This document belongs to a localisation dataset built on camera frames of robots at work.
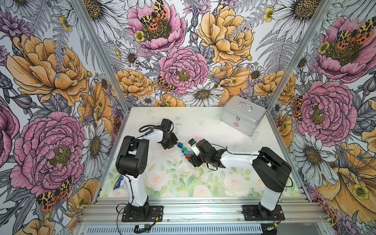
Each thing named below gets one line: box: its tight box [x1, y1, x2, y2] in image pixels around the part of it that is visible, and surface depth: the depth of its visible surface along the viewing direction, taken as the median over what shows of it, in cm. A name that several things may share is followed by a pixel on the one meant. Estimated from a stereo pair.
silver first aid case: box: [220, 95, 267, 137], surface depth 102 cm
